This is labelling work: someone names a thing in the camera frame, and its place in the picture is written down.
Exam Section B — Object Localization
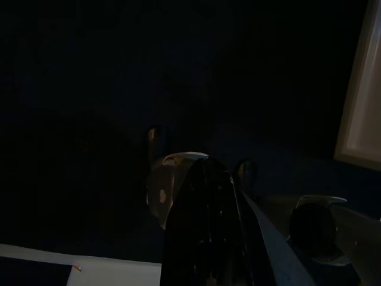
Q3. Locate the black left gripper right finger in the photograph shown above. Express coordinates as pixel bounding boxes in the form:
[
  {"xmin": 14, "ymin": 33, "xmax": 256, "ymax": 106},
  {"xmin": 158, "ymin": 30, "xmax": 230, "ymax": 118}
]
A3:
[{"xmin": 208, "ymin": 158, "xmax": 276, "ymax": 286}]

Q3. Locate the grey two-door fridge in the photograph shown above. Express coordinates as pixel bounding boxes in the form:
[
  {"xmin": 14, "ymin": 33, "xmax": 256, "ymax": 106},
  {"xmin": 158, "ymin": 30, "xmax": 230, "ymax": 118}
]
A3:
[{"xmin": 333, "ymin": 0, "xmax": 381, "ymax": 171}]

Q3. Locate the dark blue carpet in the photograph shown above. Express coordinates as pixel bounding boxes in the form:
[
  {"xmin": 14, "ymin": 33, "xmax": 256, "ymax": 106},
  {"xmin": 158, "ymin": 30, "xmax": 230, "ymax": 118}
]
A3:
[{"xmin": 0, "ymin": 0, "xmax": 381, "ymax": 286}]

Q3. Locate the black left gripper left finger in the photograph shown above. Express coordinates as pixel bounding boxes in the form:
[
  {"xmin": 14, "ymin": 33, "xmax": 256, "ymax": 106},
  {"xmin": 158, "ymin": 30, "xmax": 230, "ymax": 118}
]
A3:
[{"xmin": 162, "ymin": 157, "xmax": 210, "ymax": 286}]

